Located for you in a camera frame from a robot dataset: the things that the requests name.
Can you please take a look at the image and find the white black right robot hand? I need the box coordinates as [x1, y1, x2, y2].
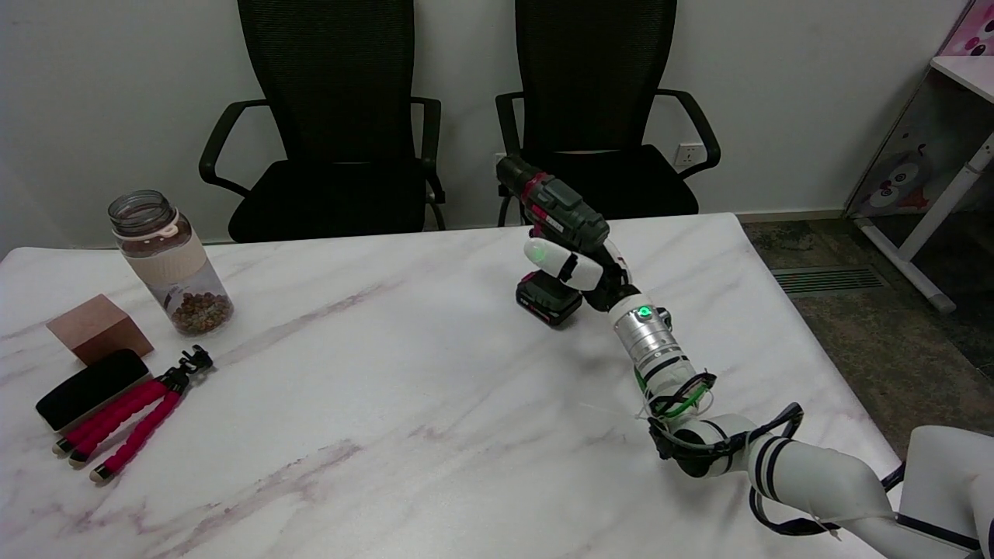
[523, 237, 645, 314]

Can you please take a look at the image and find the dark green power screwdriver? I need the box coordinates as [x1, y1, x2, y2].
[495, 154, 611, 328]

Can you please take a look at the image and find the black mesh office chair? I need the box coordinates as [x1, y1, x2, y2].
[494, 0, 721, 227]
[198, 0, 447, 244]

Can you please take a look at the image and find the floor vent grille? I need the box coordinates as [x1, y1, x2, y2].
[773, 266, 888, 297]

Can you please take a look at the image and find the white desk with panel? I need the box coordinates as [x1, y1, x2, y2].
[854, 54, 994, 315]

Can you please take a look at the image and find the pink dotted board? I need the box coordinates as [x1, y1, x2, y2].
[941, 0, 994, 57]

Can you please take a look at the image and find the glass jar with beans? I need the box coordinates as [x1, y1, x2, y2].
[107, 189, 235, 337]

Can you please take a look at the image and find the red flexible mini tripod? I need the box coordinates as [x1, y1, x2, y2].
[51, 345, 214, 484]

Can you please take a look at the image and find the brown wooden block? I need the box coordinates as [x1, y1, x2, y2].
[45, 293, 154, 366]

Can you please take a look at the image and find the black oblong case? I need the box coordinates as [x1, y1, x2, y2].
[35, 349, 150, 432]

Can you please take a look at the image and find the green robot cable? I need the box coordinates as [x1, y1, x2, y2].
[634, 369, 712, 418]

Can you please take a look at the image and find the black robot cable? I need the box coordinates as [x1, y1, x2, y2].
[648, 373, 805, 467]

